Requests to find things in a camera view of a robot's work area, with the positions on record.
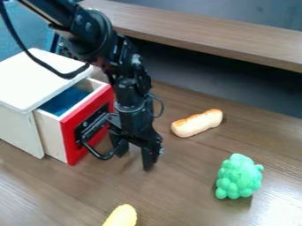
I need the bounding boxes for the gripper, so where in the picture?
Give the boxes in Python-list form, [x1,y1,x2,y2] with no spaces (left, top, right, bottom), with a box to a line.
[106,103,164,172]

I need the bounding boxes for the drawer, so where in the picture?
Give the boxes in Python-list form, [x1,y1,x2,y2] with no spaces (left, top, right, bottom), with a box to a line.
[33,77,122,166]

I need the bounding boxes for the yellow toy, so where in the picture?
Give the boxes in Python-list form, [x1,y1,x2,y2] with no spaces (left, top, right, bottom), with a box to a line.
[101,203,139,226]

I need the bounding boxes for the toy bread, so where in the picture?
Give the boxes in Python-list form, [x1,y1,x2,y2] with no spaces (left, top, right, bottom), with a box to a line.
[170,108,224,139]

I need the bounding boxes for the green toy grapes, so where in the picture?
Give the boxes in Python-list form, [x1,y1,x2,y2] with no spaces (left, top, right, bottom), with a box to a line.
[213,153,266,200]

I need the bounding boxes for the cabinet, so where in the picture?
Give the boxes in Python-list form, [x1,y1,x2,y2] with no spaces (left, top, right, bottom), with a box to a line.
[0,48,96,160]

